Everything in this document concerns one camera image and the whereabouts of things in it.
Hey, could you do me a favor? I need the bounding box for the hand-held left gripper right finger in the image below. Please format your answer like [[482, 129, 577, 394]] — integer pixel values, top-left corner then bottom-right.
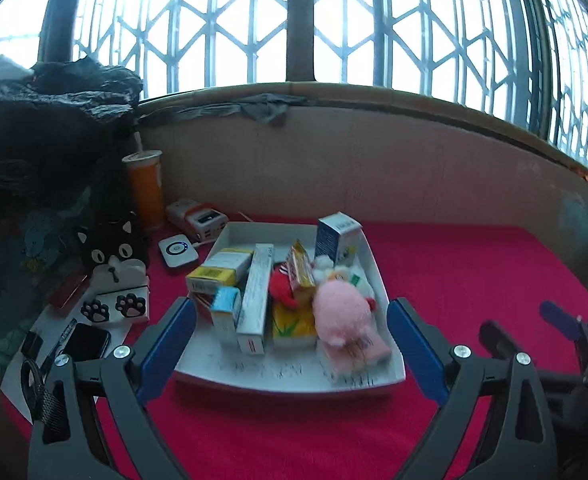
[[386, 297, 560, 480]]

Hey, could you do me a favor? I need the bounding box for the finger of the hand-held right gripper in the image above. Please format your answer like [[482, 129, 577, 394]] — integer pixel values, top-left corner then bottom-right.
[[479, 321, 521, 361], [540, 300, 587, 341]]

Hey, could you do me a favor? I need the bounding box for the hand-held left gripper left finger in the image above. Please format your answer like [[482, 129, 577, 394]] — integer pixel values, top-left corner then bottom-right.
[[26, 296, 200, 480]]

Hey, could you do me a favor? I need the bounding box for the long white box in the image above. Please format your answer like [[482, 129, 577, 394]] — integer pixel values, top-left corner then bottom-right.
[[235, 243, 275, 356]]

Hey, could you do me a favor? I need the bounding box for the white cardboard tray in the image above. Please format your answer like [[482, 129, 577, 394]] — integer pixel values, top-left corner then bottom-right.
[[174, 221, 407, 396]]

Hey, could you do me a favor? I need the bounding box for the white plush toy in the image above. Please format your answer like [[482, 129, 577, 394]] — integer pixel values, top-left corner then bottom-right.
[[311, 255, 377, 306]]

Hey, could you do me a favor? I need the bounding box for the blue medicine box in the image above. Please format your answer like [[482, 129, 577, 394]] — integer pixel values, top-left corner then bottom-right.
[[315, 211, 364, 266]]

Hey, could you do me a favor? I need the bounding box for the pink tissue packet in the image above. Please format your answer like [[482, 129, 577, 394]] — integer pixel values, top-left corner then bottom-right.
[[319, 335, 392, 376]]

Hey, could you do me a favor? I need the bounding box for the light blue box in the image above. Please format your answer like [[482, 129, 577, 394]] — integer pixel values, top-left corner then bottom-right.
[[209, 286, 242, 346]]

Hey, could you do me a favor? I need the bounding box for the black smartphone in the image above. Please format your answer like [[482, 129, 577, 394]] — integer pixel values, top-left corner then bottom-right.
[[59, 322, 112, 363]]

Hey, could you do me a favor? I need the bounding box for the pink plush toy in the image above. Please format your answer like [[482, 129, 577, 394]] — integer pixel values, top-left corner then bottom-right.
[[313, 280, 380, 348]]

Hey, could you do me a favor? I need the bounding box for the red table cloth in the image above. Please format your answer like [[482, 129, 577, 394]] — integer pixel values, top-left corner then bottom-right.
[[4, 215, 588, 480]]

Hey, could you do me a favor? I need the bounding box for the green tissue packet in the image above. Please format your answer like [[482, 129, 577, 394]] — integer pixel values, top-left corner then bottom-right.
[[349, 270, 375, 296]]

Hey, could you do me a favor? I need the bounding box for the white pocket router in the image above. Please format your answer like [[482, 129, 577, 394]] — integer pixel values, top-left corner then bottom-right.
[[158, 235, 200, 273]]

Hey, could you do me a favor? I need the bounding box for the yellow white box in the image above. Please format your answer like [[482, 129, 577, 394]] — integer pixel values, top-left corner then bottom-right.
[[185, 247, 255, 293]]

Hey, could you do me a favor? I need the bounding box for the black marker pen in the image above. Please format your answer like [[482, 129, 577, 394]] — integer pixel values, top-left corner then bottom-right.
[[41, 317, 77, 366]]

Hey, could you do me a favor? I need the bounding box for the dark red box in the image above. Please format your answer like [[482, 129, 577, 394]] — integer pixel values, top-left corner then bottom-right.
[[49, 272, 91, 311]]

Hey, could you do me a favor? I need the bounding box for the black cat phone holder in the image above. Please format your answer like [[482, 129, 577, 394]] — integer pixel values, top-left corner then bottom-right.
[[76, 212, 152, 328]]

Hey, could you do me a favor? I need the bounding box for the yellow tissue packet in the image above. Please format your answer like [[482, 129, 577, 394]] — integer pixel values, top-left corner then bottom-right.
[[272, 305, 317, 348]]

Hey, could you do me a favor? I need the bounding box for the red plush toy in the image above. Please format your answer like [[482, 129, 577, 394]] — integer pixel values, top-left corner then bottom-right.
[[268, 260, 320, 311]]

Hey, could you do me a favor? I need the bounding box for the orange white power bank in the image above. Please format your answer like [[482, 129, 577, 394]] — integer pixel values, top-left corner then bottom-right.
[[165, 199, 230, 243]]

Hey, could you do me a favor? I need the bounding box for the red yellow snack packet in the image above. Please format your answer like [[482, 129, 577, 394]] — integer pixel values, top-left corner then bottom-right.
[[286, 239, 317, 301]]

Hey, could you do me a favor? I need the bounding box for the white paper sheet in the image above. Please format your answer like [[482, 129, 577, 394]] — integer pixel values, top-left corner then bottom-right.
[[0, 280, 150, 423]]

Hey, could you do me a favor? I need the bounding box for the orange paper cup with straw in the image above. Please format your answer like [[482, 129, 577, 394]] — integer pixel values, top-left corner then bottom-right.
[[121, 132, 167, 233]]

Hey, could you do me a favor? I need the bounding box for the cardboard panel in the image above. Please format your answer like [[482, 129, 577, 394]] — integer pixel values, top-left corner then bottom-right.
[[136, 82, 588, 291]]

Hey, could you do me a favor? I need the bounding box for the black plastic bag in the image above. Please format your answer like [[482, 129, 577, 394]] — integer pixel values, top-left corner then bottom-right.
[[0, 57, 145, 211]]

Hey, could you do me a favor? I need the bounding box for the grey cloth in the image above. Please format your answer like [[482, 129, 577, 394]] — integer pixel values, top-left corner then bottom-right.
[[139, 92, 320, 126]]

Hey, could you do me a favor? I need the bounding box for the metal window grille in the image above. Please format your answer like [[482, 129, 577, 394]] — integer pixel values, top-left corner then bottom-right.
[[0, 0, 588, 186]]

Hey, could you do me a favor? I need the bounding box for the black woven strap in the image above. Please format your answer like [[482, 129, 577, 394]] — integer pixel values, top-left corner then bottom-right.
[[20, 357, 70, 433]]

